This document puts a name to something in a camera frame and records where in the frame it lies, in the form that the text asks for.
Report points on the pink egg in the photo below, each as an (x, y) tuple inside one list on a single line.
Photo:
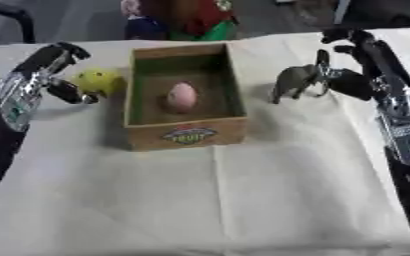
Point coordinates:
[(181, 96)]

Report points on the tan cardboard box green inside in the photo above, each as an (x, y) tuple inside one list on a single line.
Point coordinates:
[(185, 96)]

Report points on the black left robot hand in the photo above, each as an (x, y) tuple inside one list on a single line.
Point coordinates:
[(45, 60)]

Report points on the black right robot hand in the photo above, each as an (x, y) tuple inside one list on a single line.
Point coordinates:
[(370, 63)]

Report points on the grey elephant toy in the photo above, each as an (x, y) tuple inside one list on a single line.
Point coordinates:
[(296, 80)]

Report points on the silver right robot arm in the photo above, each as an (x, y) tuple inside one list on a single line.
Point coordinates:
[(405, 140)]

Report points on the black chair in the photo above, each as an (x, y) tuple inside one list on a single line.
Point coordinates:
[(13, 18)]

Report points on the yellow round toy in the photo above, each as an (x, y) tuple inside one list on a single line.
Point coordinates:
[(97, 81)]

